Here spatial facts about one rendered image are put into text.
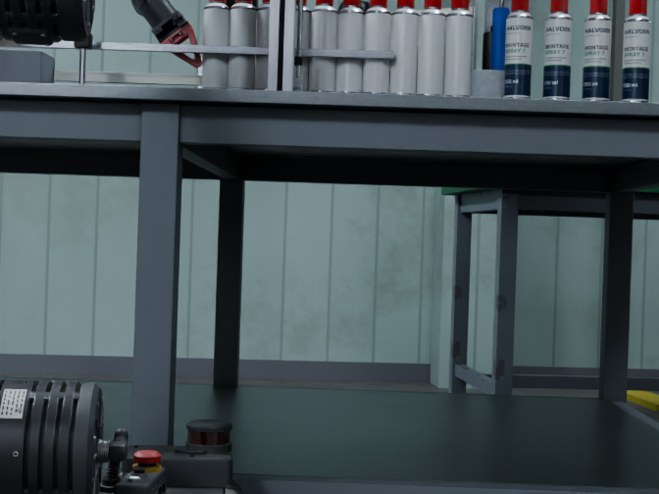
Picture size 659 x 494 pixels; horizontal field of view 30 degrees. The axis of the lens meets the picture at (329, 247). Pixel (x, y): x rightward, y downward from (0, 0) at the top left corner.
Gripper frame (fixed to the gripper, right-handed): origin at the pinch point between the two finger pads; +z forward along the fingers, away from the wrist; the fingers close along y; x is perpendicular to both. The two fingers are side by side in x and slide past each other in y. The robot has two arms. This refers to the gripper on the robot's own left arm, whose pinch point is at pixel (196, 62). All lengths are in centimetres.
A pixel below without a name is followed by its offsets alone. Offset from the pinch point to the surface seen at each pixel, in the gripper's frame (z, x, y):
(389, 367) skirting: 102, 17, 295
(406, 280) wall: 77, -12, 298
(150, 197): 20, 18, -44
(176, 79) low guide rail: -0.3, 5.3, 2.9
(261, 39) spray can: 4.4, -12.4, -2.5
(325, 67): 16.0, -18.9, -3.1
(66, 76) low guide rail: -13.7, 22.1, 3.0
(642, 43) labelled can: 49, -69, -3
